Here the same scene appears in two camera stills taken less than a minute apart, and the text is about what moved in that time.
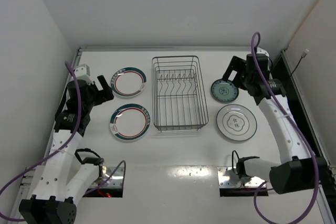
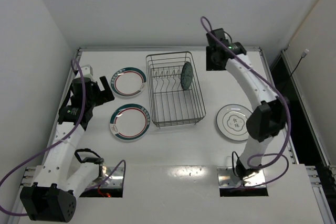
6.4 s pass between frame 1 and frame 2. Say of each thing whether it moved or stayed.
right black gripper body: moved
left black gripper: stayed
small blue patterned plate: moved
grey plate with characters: stayed
